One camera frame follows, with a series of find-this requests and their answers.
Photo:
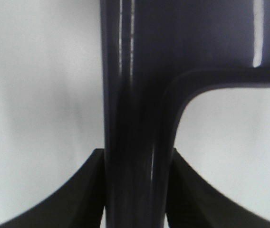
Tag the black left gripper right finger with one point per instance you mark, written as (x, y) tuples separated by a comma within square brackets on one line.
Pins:
[(194, 203)]

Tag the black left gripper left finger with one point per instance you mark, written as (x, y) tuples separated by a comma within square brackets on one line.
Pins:
[(79, 203)]

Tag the purple plastic dustpan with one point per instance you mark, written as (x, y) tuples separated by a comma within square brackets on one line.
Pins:
[(157, 56)]

